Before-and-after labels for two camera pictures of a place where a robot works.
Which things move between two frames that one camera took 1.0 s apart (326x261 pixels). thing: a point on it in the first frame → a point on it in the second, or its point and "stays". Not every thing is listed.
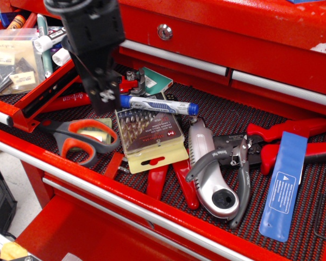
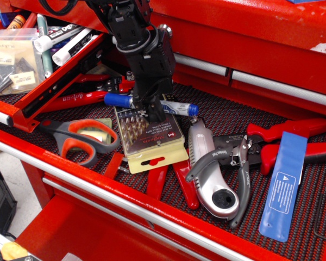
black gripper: [93, 29] → [151, 62]
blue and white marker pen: [158, 105] stays
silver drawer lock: [164, 32] stays
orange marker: [17, 23] stays
